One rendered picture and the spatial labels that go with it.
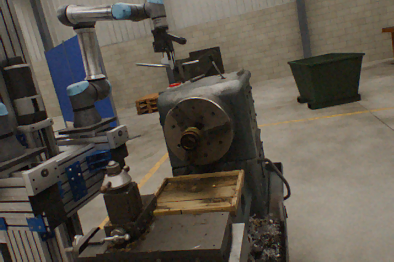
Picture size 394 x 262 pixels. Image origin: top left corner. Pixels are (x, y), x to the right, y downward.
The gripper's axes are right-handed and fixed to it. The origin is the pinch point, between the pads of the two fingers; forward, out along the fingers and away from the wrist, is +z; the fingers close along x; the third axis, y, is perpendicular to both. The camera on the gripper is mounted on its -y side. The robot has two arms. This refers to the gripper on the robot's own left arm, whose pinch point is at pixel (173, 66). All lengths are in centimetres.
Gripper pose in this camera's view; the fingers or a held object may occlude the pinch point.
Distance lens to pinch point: 160.8
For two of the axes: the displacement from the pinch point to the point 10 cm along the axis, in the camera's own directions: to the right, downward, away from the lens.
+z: 2.0, 9.7, 1.7
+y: -9.6, 1.5, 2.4
